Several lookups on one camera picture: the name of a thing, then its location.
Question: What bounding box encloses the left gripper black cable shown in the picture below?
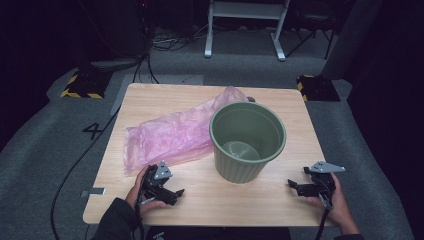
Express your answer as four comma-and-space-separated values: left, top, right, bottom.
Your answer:
133, 199, 146, 240

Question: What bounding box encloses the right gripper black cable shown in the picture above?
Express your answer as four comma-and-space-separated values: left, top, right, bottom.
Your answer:
314, 196, 334, 240

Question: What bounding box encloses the black folding stand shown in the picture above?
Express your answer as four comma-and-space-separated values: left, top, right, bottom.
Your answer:
285, 0, 337, 60

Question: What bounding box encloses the black yellow striped base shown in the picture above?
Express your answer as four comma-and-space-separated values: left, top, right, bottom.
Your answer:
60, 69, 113, 100
296, 74, 342, 103

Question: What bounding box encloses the person's right hand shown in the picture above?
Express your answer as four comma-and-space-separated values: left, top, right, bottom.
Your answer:
308, 173, 354, 228

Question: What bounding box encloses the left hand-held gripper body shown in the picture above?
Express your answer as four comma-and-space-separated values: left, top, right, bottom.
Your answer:
139, 160, 176, 203

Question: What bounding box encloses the grey tape piece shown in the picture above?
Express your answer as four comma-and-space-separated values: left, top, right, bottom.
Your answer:
80, 187, 107, 198

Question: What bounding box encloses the black stand cable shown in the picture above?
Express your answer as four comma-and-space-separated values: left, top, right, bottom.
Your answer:
132, 0, 160, 84

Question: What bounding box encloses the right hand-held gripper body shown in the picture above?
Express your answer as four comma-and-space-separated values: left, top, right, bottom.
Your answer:
303, 160, 346, 201

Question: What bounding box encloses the long black floor cable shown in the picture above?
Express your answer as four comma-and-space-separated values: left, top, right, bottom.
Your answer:
49, 105, 122, 240

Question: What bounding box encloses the bundle of floor cables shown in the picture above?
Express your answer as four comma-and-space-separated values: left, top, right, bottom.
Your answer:
149, 24, 214, 53

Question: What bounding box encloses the white metal stand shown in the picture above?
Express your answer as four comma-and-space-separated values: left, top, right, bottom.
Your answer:
203, 0, 291, 62

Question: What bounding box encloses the green ribbed plastic bin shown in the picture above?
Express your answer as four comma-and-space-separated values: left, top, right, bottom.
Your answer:
209, 100, 288, 185

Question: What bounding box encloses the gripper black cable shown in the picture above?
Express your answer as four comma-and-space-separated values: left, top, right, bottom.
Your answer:
314, 196, 334, 240
133, 199, 146, 240

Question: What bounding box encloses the person's left hand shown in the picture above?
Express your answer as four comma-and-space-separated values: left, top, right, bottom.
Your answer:
125, 165, 168, 218

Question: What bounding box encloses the pink plastic bag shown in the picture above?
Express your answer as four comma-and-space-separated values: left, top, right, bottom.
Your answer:
123, 85, 250, 176

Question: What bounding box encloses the grey pillar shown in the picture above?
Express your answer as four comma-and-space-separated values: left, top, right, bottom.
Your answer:
320, 0, 384, 81

